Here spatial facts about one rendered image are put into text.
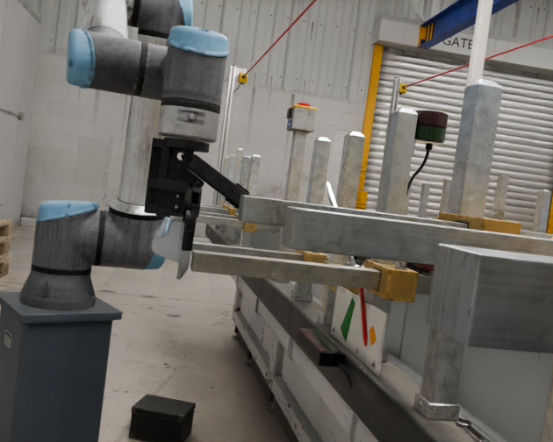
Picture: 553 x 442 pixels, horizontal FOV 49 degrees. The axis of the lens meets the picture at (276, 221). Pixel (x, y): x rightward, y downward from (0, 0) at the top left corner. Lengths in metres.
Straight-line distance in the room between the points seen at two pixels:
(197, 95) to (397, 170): 0.36
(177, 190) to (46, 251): 0.77
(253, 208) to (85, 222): 0.98
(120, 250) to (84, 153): 7.40
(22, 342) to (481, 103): 1.19
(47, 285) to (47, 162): 7.49
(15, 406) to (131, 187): 0.60
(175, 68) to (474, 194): 0.45
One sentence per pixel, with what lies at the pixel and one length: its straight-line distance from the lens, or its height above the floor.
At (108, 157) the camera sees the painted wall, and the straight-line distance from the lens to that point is 8.94.
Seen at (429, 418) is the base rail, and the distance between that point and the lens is 0.85.
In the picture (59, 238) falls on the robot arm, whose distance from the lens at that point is 1.61.
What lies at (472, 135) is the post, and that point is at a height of 1.07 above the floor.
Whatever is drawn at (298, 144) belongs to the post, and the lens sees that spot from 1.77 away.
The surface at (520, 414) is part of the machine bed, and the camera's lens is 1.07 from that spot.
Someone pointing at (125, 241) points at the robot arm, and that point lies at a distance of 1.61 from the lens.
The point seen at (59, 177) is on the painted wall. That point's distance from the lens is 9.04.
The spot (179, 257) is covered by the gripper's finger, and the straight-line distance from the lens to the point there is 0.92.
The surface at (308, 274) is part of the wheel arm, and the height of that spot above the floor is 0.85.
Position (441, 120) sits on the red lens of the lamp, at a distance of 1.06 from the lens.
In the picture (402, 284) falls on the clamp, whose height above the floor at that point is 0.85.
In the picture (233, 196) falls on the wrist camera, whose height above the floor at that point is 0.95.
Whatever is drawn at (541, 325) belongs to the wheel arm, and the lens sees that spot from 0.22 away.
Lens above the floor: 0.97
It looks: 3 degrees down
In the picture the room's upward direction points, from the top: 7 degrees clockwise
